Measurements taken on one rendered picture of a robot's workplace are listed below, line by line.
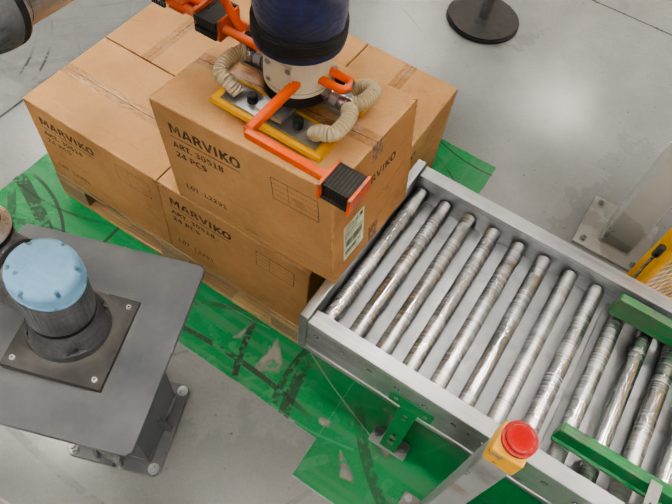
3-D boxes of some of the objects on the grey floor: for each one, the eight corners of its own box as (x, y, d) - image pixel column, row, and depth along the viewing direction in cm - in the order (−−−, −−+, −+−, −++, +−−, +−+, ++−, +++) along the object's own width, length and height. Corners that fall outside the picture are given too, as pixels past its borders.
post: (427, 520, 206) (537, 438, 121) (418, 539, 202) (523, 468, 117) (410, 508, 207) (506, 419, 122) (400, 526, 204) (491, 448, 119)
